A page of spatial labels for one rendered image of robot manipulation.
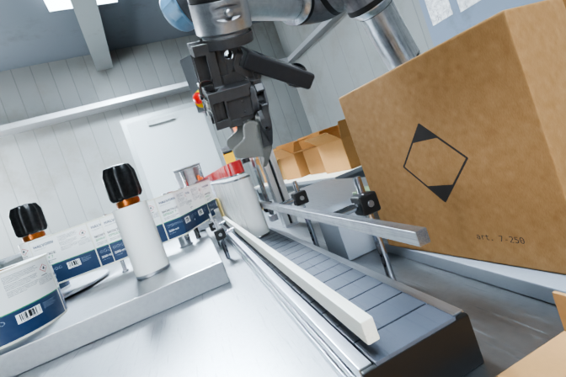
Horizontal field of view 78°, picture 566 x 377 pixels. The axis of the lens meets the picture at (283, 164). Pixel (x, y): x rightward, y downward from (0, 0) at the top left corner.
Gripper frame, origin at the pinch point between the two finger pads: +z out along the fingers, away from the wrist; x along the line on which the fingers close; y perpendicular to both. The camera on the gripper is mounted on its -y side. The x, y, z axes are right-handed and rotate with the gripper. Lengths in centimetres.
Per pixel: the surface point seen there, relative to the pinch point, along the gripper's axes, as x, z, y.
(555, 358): 40.8, 3.1, -8.6
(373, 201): 15.6, 3.5, -9.5
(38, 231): -62, 33, 59
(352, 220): 21.2, -0.3, -2.6
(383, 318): 31.0, 3.4, 0.6
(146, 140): -417, 153, 38
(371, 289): 25.6, 6.5, -1.8
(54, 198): -393, 179, 160
